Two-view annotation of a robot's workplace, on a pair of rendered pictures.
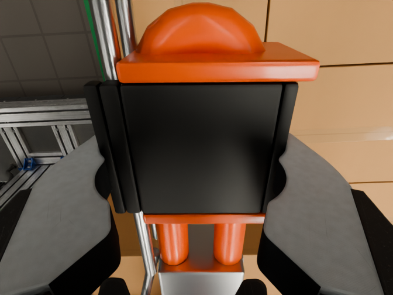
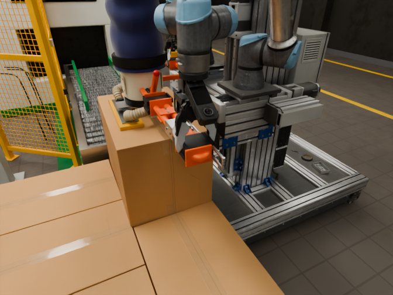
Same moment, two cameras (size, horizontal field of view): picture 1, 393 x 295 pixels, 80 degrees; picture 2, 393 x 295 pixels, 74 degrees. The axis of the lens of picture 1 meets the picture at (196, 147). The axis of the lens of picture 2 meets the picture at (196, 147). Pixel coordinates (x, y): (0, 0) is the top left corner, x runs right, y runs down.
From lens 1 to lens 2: 61 cm
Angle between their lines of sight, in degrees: 31
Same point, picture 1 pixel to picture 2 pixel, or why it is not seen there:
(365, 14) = not seen: outside the picture
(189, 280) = not seen: hidden behind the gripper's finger
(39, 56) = (297, 257)
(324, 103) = (92, 260)
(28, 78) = (297, 240)
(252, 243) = (142, 150)
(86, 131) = (242, 212)
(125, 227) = not seen: hidden behind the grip
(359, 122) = (57, 259)
